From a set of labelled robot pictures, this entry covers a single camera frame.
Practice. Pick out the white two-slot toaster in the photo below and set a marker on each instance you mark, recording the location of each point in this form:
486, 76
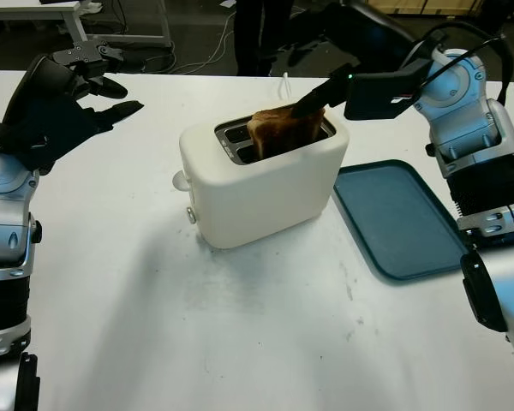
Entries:
261, 201

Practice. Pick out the wooden crate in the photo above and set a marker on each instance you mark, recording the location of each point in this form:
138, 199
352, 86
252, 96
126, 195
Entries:
445, 6

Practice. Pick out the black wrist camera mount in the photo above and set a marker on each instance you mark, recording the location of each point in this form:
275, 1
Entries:
47, 143
377, 96

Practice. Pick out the white sneaker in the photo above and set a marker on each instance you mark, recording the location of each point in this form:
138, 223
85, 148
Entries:
88, 2

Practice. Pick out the dark blue plastic tray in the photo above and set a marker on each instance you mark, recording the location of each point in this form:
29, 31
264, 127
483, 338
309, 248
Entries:
394, 218

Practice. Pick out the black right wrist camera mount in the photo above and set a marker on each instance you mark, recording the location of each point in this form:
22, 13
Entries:
377, 96

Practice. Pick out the white paper sheet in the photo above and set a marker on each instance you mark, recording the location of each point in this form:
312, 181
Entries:
228, 2

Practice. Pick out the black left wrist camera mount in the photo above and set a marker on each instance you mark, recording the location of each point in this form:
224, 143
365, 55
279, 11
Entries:
47, 143

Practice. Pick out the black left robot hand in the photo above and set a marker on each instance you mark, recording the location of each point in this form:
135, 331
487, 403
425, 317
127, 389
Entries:
43, 90

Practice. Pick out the browned toast slice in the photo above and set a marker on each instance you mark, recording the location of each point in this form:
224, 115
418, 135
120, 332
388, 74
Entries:
278, 132

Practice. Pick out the person in dark trousers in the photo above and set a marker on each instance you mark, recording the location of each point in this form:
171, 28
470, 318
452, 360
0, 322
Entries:
252, 38

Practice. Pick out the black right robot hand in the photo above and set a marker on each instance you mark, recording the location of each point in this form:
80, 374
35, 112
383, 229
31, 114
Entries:
368, 34

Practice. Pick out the white metal-frame desk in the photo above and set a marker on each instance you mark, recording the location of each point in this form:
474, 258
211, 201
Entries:
34, 9

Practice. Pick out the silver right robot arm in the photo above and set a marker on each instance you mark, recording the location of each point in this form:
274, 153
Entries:
467, 128

